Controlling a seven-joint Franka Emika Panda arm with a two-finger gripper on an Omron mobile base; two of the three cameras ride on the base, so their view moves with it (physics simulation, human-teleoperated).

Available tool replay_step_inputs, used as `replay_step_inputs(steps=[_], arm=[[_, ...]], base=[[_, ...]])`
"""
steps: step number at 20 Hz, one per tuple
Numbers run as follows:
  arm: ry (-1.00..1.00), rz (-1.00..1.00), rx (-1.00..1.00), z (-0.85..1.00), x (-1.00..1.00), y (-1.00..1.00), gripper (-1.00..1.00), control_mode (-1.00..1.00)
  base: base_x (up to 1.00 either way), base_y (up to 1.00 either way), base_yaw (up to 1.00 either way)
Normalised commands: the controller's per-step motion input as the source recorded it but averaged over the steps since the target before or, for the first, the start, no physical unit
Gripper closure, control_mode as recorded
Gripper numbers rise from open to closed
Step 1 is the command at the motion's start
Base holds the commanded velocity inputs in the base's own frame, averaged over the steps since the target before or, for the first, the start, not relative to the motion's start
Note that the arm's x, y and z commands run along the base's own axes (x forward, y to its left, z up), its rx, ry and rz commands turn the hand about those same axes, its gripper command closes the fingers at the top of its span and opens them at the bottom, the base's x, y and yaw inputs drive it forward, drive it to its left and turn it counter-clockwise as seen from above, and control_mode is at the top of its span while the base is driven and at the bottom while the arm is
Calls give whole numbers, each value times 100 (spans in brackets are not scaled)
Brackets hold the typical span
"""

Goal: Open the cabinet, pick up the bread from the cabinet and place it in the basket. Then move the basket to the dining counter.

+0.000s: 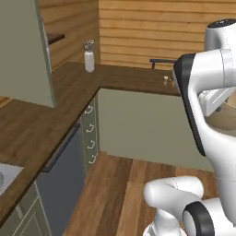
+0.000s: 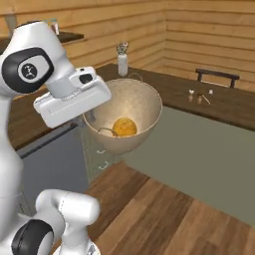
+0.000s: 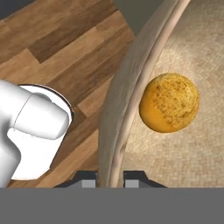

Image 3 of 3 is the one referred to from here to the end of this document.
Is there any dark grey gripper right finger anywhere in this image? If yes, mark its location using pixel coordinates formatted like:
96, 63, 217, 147
122, 170, 168, 189

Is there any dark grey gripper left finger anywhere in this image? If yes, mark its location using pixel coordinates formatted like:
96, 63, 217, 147
54, 170, 99, 189

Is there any beige woven basket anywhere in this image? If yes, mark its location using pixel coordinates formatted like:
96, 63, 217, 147
97, 0, 224, 189

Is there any round golden bread roll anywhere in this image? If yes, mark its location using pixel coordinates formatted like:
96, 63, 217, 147
138, 73, 200, 134

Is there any white round object, black rim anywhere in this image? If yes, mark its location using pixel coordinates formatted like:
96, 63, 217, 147
0, 79, 74, 188

